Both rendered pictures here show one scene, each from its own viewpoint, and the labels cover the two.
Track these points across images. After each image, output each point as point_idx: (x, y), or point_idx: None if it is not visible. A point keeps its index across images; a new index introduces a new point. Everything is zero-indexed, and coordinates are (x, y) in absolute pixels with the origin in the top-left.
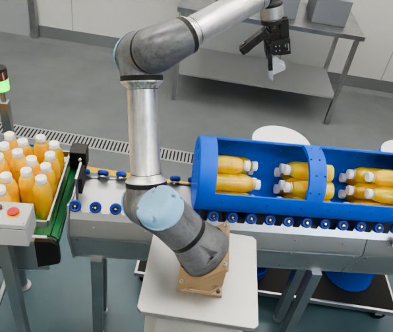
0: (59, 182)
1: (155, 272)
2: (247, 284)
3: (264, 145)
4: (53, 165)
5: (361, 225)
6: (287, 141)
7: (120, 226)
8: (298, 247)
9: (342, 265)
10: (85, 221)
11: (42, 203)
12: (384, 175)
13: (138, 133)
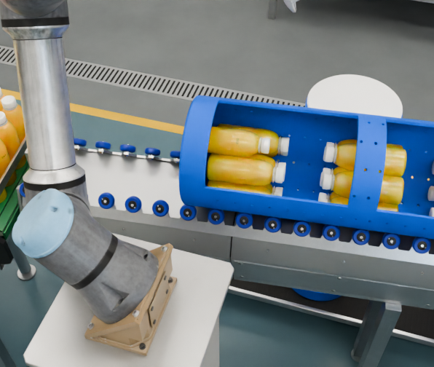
0: (14, 155)
1: (65, 306)
2: (194, 338)
3: (303, 113)
4: (3, 132)
5: None
6: (365, 102)
7: None
8: (349, 271)
9: (431, 301)
10: None
11: None
12: None
13: (28, 107)
